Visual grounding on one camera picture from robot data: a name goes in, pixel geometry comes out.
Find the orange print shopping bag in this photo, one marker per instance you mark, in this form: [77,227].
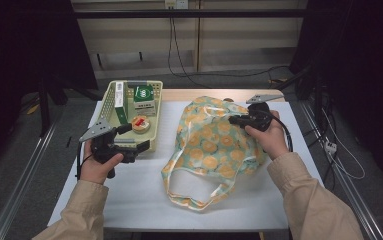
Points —
[212,146]

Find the aluminium floor rail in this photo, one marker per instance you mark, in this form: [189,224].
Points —
[22,183]
[352,193]

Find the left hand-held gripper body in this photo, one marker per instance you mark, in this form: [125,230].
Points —
[97,131]

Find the slim green white box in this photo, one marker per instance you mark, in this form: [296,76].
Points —
[120,103]

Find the pale yellow plastic basket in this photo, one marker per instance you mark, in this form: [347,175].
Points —
[157,110]

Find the white table sheet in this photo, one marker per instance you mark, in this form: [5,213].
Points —
[139,193]

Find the person's right hand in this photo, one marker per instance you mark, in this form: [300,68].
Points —
[272,141]

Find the green white carton box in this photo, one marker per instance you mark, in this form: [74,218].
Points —
[144,100]

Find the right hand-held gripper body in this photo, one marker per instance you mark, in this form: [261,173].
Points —
[260,116]

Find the round tin with red label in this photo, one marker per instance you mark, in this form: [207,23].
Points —
[140,124]

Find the black curtain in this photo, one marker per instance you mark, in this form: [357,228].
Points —
[19,50]
[365,66]

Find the black metal stand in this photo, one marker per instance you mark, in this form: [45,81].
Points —
[45,110]

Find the person's left hand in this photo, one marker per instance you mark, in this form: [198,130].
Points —
[94,171]

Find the white wall socket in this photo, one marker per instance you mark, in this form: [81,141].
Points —
[176,4]

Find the dark round table grommet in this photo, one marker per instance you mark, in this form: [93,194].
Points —
[228,99]

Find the white power strip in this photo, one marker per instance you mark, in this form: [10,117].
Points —
[330,147]

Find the small black stick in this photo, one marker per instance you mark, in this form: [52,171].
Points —
[68,142]

